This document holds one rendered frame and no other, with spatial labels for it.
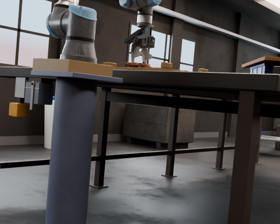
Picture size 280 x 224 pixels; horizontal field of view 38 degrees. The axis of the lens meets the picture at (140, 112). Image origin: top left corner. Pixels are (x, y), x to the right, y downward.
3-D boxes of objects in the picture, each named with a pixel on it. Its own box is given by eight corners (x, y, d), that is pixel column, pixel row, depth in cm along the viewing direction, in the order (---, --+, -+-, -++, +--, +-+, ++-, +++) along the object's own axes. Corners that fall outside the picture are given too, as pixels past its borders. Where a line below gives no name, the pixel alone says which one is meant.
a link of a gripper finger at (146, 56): (151, 66, 212) (149, 49, 209) (142, 66, 216) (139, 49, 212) (155, 64, 214) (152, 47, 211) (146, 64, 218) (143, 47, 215)
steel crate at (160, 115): (149, 140, 759) (152, 104, 757) (194, 148, 693) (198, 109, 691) (119, 142, 699) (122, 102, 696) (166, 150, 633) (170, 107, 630)
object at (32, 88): (35, 110, 225) (38, 78, 224) (21, 108, 234) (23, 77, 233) (52, 111, 233) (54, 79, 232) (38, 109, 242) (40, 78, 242)
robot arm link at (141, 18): (134, 15, 208) (144, 18, 215) (134, 24, 209) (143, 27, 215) (146, 14, 204) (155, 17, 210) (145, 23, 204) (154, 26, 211)
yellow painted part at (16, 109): (16, 117, 239) (19, 77, 238) (8, 115, 245) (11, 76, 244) (28, 117, 245) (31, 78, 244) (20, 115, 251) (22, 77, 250)
